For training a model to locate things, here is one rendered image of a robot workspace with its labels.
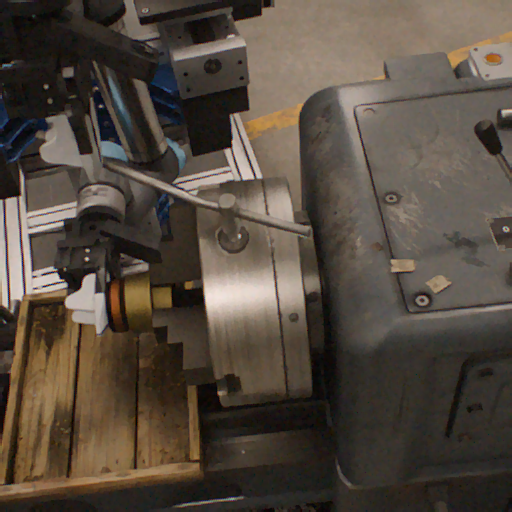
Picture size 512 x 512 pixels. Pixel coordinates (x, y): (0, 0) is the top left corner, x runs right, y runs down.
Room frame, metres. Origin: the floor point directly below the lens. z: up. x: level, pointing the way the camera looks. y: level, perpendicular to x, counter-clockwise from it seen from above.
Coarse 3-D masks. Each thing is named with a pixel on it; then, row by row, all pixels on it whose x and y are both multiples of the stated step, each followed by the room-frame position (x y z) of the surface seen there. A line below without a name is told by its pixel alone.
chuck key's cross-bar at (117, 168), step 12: (36, 132) 0.67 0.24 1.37; (108, 168) 0.64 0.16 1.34; (120, 168) 0.63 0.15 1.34; (144, 180) 0.62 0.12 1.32; (156, 180) 0.62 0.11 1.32; (168, 192) 0.61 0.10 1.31; (180, 192) 0.61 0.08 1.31; (192, 204) 0.60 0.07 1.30; (204, 204) 0.59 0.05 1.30; (216, 204) 0.59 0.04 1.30; (240, 216) 0.57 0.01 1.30; (252, 216) 0.57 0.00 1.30; (264, 216) 0.56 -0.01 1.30; (276, 228) 0.55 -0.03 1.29; (288, 228) 0.55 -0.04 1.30; (300, 228) 0.54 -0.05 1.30
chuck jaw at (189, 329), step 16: (160, 320) 0.57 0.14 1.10; (176, 320) 0.57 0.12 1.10; (192, 320) 0.57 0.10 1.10; (160, 336) 0.56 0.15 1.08; (176, 336) 0.54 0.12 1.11; (192, 336) 0.54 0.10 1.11; (176, 352) 0.53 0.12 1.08; (192, 352) 0.51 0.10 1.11; (208, 352) 0.51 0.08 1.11; (192, 368) 0.49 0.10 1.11; (208, 368) 0.49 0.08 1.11; (192, 384) 0.49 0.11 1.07; (224, 384) 0.47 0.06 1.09; (240, 384) 0.48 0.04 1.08
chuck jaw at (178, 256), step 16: (176, 208) 0.69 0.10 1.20; (192, 208) 0.68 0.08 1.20; (176, 224) 0.67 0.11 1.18; (192, 224) 0.67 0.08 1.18; (160, 240) 0.67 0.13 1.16; (176, 240) 0.66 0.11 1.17; (192, 240) 0.66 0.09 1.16; (160, 256) 0.67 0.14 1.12; (176, 256) 0.65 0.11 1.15; (192, 256) 0.64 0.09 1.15; (160, 272) 0.64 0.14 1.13; (176, 272) 0.63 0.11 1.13; (192, 272) 0.63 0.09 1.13
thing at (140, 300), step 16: (112, 288) 0.63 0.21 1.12; (128, 288) 0.62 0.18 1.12; (144, 288) 0.62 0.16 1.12; (160, 288) 0.62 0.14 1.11; (112, 304) 0.60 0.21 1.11; (128, 304) 0.60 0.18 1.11; (144, 304) 0.60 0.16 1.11; (160, 304) 0.60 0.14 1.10; (176, 304) 0.63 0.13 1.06; (112, 320) 0.59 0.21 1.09; (128, 320) 0.58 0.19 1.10; (144, 320) 0.58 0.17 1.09
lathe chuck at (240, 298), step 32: (224, 192) 0.68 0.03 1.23; (256, 192) 0.67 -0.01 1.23; (256, 224) 0.61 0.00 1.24; (224, 256) 0.57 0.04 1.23; (256, 256) 0.57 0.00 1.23; (224, 288) 0.54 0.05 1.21; (256, 288) 0.53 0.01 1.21; (224, 320) 0.51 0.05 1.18; (256, 320) 0.50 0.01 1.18; (224, 352) 0.48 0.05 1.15; (256, 352) 0.48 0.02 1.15; (256, 384) 0.47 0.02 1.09
